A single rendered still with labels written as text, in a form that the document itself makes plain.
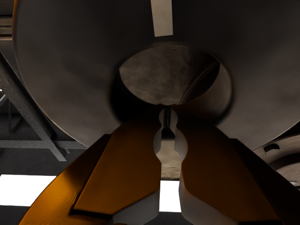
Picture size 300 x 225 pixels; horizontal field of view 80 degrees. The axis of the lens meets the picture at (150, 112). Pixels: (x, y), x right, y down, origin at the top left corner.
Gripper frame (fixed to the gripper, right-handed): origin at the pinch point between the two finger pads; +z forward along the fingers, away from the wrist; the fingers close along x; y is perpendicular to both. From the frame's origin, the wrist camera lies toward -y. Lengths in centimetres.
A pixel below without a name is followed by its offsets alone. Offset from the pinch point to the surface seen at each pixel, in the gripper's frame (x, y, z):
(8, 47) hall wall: -588, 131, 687
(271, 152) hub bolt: 18.7, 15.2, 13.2
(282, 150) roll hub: 22.3, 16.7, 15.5
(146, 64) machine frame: -4.0, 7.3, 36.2
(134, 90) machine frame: -8.0, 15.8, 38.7
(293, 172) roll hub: 26.2, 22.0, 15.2
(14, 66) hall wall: -611, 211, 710
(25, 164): -554, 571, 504
